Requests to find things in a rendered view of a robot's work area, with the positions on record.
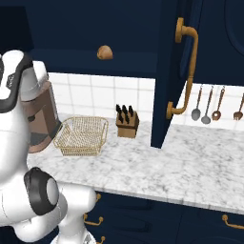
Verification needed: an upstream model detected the navy cabinet door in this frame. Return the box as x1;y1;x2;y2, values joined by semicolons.
192;0;244;88
0;6;35;55
150;0;205;150

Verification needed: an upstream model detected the brown round bread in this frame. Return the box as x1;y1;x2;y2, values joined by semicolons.
96;45;114;61

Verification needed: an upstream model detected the wooden knife block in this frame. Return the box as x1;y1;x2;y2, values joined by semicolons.
114;103;141;139

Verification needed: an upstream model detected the grey hanging spoon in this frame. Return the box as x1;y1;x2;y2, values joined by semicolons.
191;84;204;122

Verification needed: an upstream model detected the copper brown appliance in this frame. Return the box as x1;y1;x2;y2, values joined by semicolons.
20;79;63;154

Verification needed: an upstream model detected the grey hanging ladle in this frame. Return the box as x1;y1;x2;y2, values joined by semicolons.
200;85;214;125

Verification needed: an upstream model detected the wooden hanging slotted spoon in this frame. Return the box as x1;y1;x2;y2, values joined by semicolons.
211;86;226;122

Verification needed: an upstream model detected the navy drawer front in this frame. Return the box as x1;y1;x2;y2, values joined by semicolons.
83;190;186;244
180;204;244;244

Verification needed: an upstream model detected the wooden hanging fork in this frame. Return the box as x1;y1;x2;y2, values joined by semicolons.
233;91;244;122

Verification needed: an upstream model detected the gold wire basket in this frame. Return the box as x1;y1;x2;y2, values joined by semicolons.
52;115;110;157

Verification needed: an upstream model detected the brass cabinet door handle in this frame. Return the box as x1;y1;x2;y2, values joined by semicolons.
165;16;200;120

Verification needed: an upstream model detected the navy wall cabinet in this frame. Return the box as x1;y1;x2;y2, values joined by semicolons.
24;0;164;79

